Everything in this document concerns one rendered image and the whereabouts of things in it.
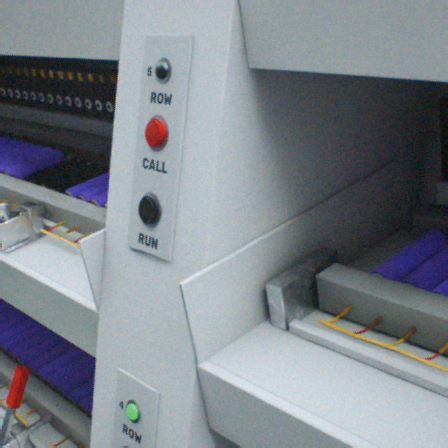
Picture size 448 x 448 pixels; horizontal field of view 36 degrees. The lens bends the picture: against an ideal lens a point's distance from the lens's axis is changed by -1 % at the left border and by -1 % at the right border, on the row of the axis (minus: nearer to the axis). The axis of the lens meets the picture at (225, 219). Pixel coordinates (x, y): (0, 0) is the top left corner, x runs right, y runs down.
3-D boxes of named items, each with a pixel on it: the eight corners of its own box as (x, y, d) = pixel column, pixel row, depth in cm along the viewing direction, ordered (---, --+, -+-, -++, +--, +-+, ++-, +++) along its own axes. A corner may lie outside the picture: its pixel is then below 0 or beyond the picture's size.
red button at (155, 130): (159, 149, 38) (162, 119, 38) (142, 145, 39) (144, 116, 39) (174, 149, 39) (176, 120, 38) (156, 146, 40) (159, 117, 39)
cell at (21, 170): (66, 166, 73) (12, 188, 69) (58, 163, 74) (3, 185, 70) (62, 149, 72) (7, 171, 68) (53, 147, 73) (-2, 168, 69)
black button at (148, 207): (152, 227, 39) (155, 198, 38) (135, 221, 40) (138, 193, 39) (166, 226, 39) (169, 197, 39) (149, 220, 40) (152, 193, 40)
